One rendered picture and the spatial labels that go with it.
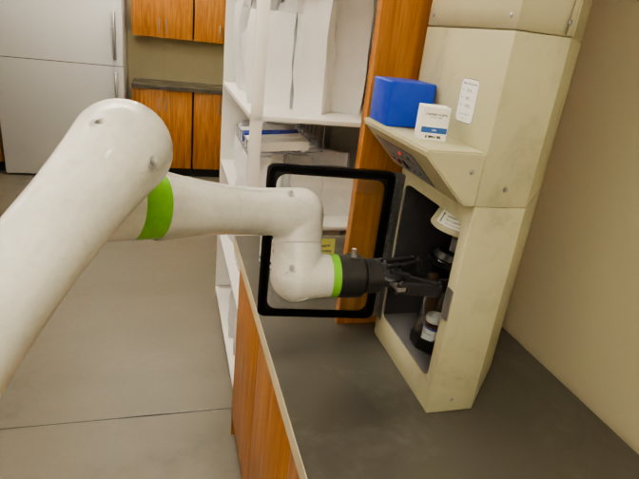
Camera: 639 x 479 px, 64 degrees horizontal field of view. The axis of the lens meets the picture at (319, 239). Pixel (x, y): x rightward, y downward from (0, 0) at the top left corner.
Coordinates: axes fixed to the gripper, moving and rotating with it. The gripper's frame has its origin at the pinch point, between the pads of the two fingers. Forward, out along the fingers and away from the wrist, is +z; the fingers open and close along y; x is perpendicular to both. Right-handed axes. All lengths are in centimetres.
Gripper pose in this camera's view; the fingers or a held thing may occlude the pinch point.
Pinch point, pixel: (447, 275)
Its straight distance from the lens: 119.4
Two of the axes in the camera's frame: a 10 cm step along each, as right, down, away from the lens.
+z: 9.7, 0.2, 2.5
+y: -2.3, -3.9, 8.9
